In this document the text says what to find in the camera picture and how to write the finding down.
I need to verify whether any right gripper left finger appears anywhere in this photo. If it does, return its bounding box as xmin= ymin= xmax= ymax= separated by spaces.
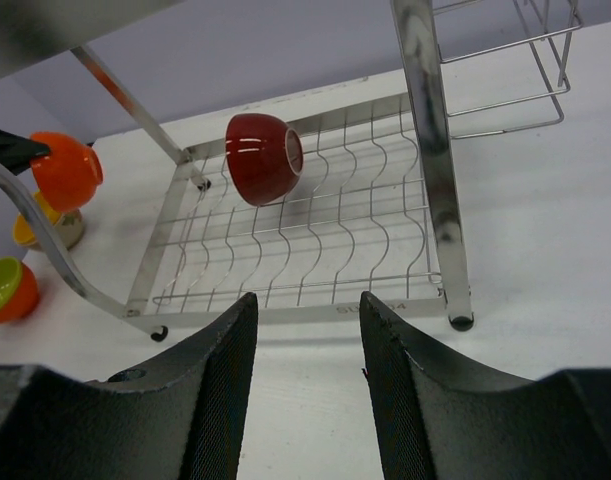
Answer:
xmin=0 ymin=293 xmax=258 ymax=479

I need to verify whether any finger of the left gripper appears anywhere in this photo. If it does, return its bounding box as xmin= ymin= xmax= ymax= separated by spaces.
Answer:
xmin=0 ymin=130 xmax=51 ymax=175

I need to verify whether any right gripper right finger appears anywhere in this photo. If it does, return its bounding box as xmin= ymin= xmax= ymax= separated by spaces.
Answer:
xmin=359 ymin=292 xmax=611 ymax=479

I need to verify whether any orange bowl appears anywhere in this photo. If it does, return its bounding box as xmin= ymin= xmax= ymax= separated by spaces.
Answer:
xmin=30 ymin=132 xmax=104 ymax=213
xmin=0 ymin=260 xmax=40 ymax=324

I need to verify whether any yellow bowl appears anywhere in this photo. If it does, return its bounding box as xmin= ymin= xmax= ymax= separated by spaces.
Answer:
xmin=12 ymin=191 xmax=63 ymax=250

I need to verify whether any white floral bowl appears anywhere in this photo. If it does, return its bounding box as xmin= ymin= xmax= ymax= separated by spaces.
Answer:
xmin=53 ymin=209 xmax=85 ymax=249

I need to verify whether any dark red bowl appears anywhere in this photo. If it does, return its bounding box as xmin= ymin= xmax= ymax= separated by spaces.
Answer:
xmin=225 ymin=113 xmax=304 ymax=207

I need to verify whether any lime green bowl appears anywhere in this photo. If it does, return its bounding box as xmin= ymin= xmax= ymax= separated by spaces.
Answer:
xmin=0 ymin=257 xmax=22 ymax=310

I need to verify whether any steel two-tier dish rack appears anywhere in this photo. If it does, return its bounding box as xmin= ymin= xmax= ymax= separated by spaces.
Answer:
xmin=0 ymin=1 xmax=474 ymax=342

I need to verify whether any wire cutlery basket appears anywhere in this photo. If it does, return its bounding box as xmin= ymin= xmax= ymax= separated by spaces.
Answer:
xmin=434 ymin=1 xmax=583 ymax=139

